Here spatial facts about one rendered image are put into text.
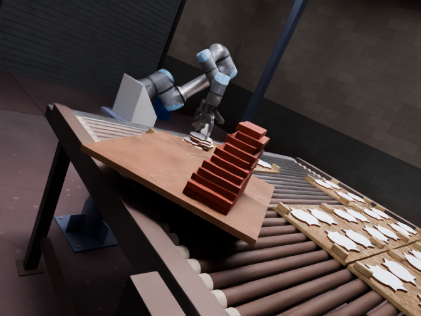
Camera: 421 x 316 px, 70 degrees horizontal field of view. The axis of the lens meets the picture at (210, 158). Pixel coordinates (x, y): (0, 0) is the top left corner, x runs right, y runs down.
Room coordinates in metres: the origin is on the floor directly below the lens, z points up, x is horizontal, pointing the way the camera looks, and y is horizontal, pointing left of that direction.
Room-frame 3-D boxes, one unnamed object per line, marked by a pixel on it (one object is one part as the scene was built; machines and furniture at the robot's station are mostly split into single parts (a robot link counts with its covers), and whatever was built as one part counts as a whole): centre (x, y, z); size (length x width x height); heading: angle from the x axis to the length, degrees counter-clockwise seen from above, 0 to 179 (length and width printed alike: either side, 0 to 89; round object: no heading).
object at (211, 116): (1.61, 0.12, 1.13); 0.09 x 0.08 x 0.12; 128
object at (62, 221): (1.85, 0.57, 0.44); 0.38 x 0.38 x 0.87; 52
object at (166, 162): (0.92, 0.02, 1.03); 0.50 x 0.50 x 0.02; 79
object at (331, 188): (2.08, -0.92, 0.94); 0.41 x 0.35 x 0.04; 136
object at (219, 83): (1.62, 0.11, 1.29); 0.09 x 0.08 x 0.11; 15
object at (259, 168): (1.84, -0.18, 0.93); 0.41 x 0.35 x 0.02; 140
